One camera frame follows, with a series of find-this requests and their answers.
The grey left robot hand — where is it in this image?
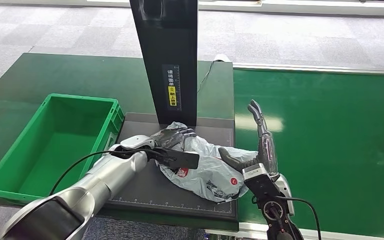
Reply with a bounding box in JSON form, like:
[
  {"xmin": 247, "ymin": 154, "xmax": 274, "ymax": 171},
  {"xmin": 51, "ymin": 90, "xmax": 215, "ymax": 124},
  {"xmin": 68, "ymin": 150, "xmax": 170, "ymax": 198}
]
[{"xmin": 150, "ymin": 127, "xmax": 198, "ymax": 151}]

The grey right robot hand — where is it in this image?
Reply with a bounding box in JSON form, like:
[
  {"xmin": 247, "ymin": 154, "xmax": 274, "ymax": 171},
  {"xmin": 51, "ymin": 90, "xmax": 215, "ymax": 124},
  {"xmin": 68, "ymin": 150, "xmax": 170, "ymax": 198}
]
[{"xmin": 217, "ymin": 99, "xmax": 280, "ymax": 177}]

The grey red printed courier bag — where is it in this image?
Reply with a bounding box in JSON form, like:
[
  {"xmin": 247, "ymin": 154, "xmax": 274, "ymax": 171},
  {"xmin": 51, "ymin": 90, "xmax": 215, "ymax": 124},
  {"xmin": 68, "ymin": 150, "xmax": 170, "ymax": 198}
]
[{"xmin": 157, "ymin": 121, "xmax": 260, "ymax": 204}]

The green conveyor belt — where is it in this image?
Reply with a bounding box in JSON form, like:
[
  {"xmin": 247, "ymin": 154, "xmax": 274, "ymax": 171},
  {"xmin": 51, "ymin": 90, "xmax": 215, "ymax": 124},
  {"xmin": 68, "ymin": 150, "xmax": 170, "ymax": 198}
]
[{"xmin": 205, "ymin": 62, "xmax": 384, "ymax": 240}]

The yellow sticker on column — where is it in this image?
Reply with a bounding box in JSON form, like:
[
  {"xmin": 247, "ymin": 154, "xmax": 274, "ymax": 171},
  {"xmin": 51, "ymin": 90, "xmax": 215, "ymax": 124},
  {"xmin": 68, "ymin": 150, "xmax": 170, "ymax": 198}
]
[{"xmin": 167, "ymin": 85, "xmax": 178, "ymax": 108}]

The black scale platform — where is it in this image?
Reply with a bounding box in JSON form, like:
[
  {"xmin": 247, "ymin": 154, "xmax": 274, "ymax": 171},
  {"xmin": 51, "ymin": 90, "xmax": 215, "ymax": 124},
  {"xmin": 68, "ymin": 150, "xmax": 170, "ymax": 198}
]
[{"xmin": 103, "ymin": 112, "xmax": 240, "ymax": 223}]

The white rounded object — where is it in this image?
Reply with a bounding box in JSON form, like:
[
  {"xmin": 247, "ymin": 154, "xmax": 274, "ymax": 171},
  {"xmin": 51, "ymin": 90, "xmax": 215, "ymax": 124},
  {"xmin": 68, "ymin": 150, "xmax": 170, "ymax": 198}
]
[{"xmin": 213, "ymin": 53, "xmax": 233, "ymax": 64}]

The black scanner column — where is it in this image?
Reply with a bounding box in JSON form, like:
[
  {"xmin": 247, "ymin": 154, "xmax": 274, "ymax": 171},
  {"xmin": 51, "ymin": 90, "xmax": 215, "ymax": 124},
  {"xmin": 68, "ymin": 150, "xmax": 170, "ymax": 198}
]
[{"xmin": 129, "ymin": 0, "xmax": 200, "ymax": 129}]

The green plastic crate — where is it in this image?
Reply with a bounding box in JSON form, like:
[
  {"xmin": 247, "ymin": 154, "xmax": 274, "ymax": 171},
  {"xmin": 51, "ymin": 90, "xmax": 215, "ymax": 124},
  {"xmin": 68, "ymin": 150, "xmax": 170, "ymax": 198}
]
[{"xmin": 0, "ymin": 93, "xmax": 126, "ymax": 204}]

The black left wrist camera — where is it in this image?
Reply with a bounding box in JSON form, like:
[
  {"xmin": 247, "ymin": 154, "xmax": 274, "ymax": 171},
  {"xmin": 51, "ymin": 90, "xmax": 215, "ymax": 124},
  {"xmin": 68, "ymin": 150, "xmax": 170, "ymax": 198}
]
[{"xmin": 152, "ymin": 147, "xmax": 201, "ymax": 171}]

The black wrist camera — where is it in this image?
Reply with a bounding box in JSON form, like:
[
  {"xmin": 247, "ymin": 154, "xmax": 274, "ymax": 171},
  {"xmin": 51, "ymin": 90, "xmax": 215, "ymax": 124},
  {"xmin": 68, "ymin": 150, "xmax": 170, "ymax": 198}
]
[
  {"xmin": 152, "ymin": 147, "xmax": 201, "ymax": 171},
  {"xmin": 242, "ymin": 162, "xmax": 274, "ymax": 202}
]

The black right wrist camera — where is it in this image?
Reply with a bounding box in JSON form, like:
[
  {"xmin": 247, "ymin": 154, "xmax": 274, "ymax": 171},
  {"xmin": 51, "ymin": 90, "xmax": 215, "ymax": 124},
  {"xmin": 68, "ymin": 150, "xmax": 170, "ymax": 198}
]
[{"xmin": 242, "ymin": 162, "xmax": 274, "ymax": 202}]

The thin black scanner cable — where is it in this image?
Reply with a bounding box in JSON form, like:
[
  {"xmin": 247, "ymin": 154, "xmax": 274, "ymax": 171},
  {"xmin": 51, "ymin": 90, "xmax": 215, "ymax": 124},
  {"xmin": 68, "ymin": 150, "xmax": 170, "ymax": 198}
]
[{"xmin": 196, "ymin": 60, "xmax": 215, "ymax": 94}]

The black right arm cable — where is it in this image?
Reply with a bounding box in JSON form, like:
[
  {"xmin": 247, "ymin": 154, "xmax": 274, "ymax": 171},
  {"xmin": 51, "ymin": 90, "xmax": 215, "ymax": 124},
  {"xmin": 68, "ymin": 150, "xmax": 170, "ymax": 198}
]
[{"xmin": 274, "ymin": 196, "xmax": 323, "ymax": 240}]

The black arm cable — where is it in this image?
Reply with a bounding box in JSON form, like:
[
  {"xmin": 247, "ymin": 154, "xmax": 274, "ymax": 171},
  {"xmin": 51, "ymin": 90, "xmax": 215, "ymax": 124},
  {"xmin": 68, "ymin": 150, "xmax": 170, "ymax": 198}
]
[
  {"xmin": 48, "ymin": 148, "xmax": 177, "ymax": 197},
  {"xmin": 274, "ymin": 196, "xmax": 323, "ymax": 240}
]

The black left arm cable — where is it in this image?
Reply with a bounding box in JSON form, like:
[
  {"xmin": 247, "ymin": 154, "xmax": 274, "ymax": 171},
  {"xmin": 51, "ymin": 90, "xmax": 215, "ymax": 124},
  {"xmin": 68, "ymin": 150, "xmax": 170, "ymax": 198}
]
[{"xmin": 48, "ymin": 148, "xmax": 177, "ymax": 197}]

